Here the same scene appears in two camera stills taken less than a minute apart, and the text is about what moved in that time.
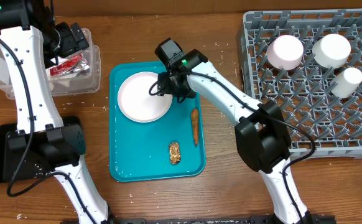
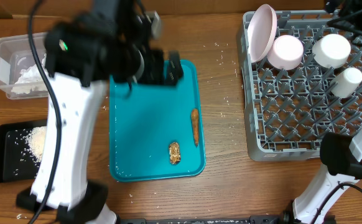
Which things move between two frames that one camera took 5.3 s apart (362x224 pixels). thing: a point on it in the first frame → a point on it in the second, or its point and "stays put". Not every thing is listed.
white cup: x=346 y=83 stays put
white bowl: x=331 y=51 stays put
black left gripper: x=72 y=45 → x=155 y=76
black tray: x=21 y=165 stays put
